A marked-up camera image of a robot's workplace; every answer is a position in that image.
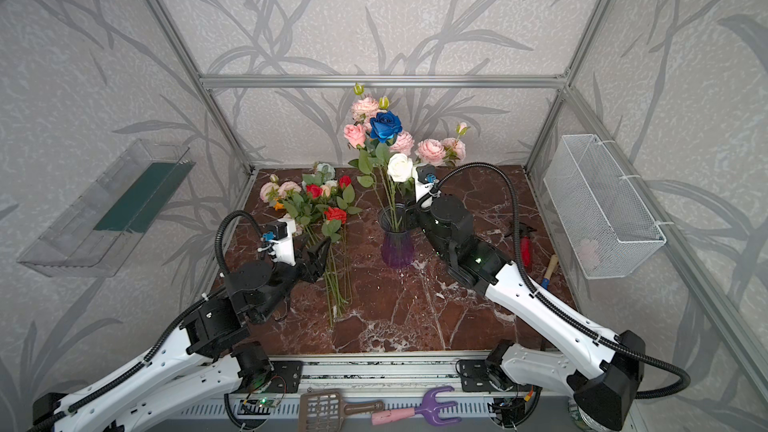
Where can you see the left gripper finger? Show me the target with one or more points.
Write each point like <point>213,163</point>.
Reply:
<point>325,246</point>
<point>310,256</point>

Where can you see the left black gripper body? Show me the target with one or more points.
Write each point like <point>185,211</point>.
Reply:
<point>309,261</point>

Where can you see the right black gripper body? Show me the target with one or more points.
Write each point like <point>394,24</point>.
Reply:
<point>425,209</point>

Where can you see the purple glass vase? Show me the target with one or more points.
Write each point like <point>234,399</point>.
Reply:
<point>397,249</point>

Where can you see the pink flower stem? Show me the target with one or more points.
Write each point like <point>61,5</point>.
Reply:
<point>446,152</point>
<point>368,162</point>
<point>365,106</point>

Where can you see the white rose stem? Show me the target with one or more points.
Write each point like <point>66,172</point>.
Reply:
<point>399,177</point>

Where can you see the blue rose stem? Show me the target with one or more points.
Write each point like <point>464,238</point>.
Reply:
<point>385,126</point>

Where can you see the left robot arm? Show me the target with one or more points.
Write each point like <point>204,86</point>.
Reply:
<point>204,350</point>

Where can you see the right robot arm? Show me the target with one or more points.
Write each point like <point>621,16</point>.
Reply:
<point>602,371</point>

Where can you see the bunch of artificial flowers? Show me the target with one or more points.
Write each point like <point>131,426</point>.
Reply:
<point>321,204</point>

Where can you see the blue garden trowel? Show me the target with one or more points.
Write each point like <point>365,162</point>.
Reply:
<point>551,269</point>

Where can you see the brown plastic scoop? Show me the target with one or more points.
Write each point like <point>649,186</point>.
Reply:
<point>326,410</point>

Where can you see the purple pink garden fork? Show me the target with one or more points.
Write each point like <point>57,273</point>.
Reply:
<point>429,409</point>

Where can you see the metal tin can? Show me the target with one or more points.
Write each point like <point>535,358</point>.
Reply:
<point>578,420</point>

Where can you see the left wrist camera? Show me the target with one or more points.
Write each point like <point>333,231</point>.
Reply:
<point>277,241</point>

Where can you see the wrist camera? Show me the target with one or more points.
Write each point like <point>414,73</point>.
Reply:
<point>277,241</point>
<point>425,182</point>

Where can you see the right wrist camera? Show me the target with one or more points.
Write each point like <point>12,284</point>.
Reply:
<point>425,182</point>

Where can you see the white wire mesh basket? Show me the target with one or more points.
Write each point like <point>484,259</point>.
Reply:
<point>609,227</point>

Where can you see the clear plastic wall shelf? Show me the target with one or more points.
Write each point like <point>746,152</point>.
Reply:
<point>95,235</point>

